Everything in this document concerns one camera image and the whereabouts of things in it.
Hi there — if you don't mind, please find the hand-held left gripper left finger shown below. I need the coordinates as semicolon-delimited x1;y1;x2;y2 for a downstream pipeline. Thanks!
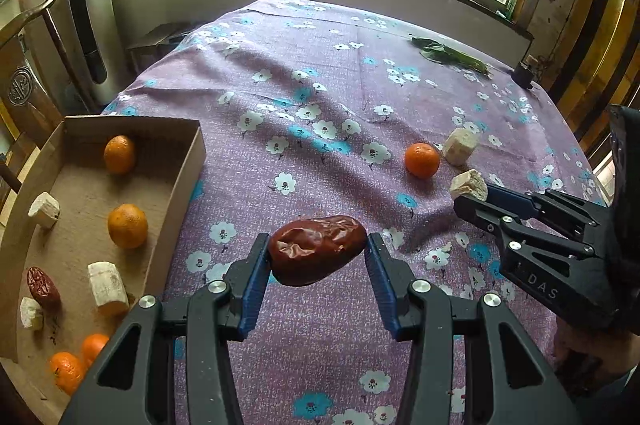
59;232;273;425

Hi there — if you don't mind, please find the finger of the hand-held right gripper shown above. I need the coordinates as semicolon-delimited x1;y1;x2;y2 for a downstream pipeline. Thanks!
452;195;596;258
482;184;608;228

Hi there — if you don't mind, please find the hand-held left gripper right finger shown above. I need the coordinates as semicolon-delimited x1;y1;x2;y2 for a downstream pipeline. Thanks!
365;232;583;425

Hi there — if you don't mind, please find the wrinkled red date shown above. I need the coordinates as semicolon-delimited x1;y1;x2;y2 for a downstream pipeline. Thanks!
267;215;368;288
26;266;62;310

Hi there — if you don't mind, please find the small orange mandarin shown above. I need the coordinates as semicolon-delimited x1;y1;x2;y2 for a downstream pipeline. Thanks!
103;134;137;176
48;351;87;397
107;204;149;250
80;333;111;368
404;142;442;179

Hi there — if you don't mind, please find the shallow cardboard box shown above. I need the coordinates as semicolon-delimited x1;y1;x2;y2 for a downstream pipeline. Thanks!
0;115;207;416

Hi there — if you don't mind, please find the person's right hand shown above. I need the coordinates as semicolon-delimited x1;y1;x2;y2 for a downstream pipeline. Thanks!
554;325;640;398

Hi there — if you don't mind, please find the tall white yam chunk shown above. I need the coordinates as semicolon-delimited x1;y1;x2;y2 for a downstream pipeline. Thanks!
442;128;480;167

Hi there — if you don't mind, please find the small dark bottle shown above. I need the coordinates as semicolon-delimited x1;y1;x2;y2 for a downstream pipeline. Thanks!
511;55;543;88

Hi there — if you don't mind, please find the green leafy vegetable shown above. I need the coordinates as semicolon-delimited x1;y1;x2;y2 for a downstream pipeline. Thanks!
409;35;493;78

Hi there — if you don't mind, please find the purple floral tablecloth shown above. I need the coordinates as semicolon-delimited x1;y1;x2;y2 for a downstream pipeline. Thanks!
100;0;608;425

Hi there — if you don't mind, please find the dark brown low box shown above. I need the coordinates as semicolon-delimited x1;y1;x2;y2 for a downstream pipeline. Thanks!
125;22;193;71

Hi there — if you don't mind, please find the tall standing air conditioner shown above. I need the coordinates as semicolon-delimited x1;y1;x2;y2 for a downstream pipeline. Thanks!
20;0;123;106

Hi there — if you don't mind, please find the dark wooden chair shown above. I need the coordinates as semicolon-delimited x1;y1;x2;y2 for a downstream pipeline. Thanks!
0;0;101;226

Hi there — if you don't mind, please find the wooden door frame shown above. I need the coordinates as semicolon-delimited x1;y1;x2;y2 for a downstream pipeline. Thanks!
537;0;640;166

